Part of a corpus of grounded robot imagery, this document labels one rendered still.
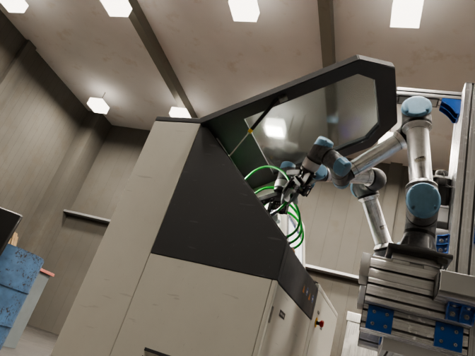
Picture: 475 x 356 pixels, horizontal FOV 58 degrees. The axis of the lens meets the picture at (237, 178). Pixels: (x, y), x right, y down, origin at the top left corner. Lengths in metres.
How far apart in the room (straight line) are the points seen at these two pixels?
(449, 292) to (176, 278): 1.00
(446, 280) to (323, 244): 9.53
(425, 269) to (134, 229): 1.21
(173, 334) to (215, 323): 0.17
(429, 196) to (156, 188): 1.16
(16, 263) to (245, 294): 2.20
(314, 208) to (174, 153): 9.52
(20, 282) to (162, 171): 1.81
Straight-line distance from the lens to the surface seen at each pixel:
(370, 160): 1.98
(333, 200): 11.54
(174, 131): 2.18
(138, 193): 2.08
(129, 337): 1.84
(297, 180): 1.92
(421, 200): 1.70
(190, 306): 1.74
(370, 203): 2.41
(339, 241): 11.10
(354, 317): 9.14
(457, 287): 1.62
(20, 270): 3.55
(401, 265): 1.74
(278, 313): 1.75
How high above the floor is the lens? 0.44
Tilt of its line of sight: 24 degrees up
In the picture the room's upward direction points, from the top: 18 degrees clockwise
